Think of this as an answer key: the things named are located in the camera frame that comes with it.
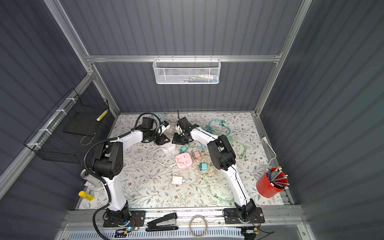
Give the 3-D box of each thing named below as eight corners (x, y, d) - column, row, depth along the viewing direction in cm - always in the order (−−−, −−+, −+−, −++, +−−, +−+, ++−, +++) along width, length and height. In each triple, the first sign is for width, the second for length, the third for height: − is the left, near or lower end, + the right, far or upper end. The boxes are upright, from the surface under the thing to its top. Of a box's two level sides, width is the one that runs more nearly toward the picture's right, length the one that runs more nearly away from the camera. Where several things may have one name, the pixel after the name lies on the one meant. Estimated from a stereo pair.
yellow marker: (89, 202, 80) (79, 198, 74) (87, 197, 82) (77, 193, 75) (94, 199, 82) (84, 194, 75) (92, 194, 83) (83, 189, 76)
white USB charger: (172, 184, 87) (172, 182, 85) (173, 177, 89) (172, 176, 87) (182, 184, 87) (182, 182, 85) (182, 177, 89) (182, 176, 87)
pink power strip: (177, 170, 91) (176, 168, 89) (174, 156, 97) (174, 154, 95) (193, 166, 93) (193, 164, 91) (190, 153, 99) (189, 151, 97)
